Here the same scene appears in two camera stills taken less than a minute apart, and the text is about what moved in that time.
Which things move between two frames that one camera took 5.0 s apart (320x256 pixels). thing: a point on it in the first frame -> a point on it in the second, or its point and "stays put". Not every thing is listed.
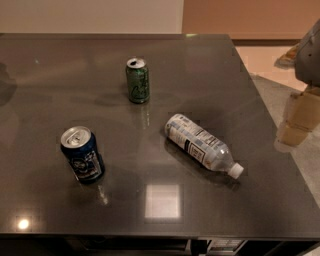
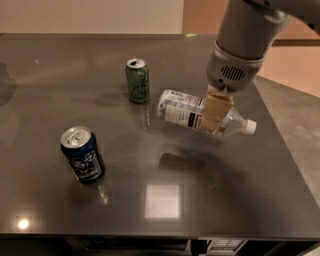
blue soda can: (80, 146) stays put
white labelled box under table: (224, 246) stays put
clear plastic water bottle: (201, 145) -> (187, 110)
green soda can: (137, 76) stays put
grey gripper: (310, 61) -> (229, 72)
